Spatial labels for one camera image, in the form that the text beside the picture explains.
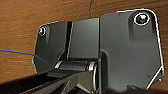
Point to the grey robot torso link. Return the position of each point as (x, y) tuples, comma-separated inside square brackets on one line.
[(76, 71)]

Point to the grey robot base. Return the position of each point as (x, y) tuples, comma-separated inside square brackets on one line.
[(133, 50)]

